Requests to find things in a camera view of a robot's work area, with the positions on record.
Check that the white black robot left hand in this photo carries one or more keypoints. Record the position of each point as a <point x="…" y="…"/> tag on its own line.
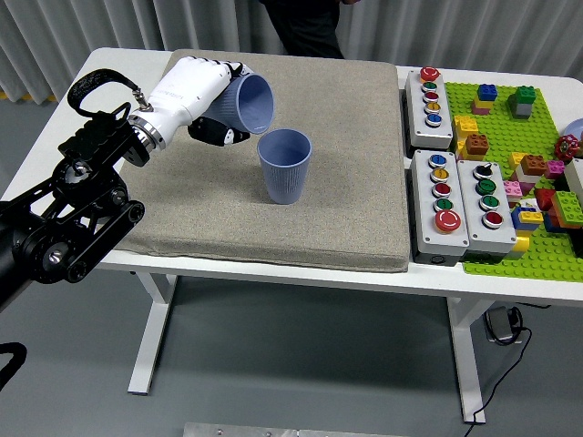
<point x="191" y="86"/>

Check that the blue ribbed plastic cup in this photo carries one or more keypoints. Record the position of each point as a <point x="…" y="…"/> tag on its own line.
<point x="255" y="104"/>
<point x="287" y="177"/>

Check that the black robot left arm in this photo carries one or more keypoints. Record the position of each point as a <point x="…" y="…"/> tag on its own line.
<point x="68" y="218"/>

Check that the pale pleated curtain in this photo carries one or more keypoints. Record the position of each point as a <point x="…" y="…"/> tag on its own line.
<point x="91" y="23"/>

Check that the person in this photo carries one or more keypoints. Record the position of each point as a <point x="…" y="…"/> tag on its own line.
<point x="305" y="27"/>

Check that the grey-brown fabric mat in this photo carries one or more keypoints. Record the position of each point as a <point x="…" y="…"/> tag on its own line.
<point x="319" y="136"/>

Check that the grey five-button control box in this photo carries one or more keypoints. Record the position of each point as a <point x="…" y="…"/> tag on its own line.
<point x="426" y="205"/>
<point x="421" y="129"/>

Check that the small yellow toy brick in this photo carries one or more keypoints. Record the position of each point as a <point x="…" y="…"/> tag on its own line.
<point x="461" y="148"/>
<point x="483" y="103"/>

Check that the pink toy brick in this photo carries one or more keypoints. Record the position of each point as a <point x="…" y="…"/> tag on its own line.
<point x="479" y="109"/>
<point x="512" y="188"/>
<point x="555" y="169"/>

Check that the brown toy brick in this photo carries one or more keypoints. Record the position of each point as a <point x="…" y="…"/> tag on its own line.
<point x="477" y="145"/>
<point x="534" y="164"/>

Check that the grey four-button control box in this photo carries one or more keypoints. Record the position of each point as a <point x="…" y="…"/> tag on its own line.
<point x="469" y="205"/>

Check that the white table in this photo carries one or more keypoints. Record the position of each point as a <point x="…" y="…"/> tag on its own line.
<point x="432" y="277"/>

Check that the green studded baseplate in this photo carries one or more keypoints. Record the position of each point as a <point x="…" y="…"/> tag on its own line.
<point x="501" y="132"/>

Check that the grey toy brick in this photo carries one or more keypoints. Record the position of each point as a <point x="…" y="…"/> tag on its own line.
<point x="524" y="110"/>

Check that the small green toy brick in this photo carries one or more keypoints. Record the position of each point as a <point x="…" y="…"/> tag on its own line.
<point x="524" y="94"/>

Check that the white toy brick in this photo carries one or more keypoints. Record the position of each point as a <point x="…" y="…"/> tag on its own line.
<point x="528" y="177"/>

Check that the blue and yellow toy brick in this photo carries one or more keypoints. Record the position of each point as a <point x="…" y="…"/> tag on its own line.
<point x="524" y="220"/>

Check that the red toy brick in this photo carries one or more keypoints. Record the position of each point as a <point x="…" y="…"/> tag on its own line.
<point x="544" y="199"/>

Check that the red valve handwheel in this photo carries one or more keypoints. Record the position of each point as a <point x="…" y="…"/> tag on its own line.
<point x="567" y="148"/>

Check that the pale blue bowl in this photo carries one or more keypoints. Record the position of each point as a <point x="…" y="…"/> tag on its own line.
<point x="576" y="129"/>

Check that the grey power adapter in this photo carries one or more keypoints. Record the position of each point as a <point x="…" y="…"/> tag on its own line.
<point x="498" y="323"/>

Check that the large green toy brick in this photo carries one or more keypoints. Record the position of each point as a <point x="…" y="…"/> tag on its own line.
<point x="567" y="207"/>

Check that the white box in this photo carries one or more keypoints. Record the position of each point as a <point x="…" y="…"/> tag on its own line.
<point x="576" y="179"/>

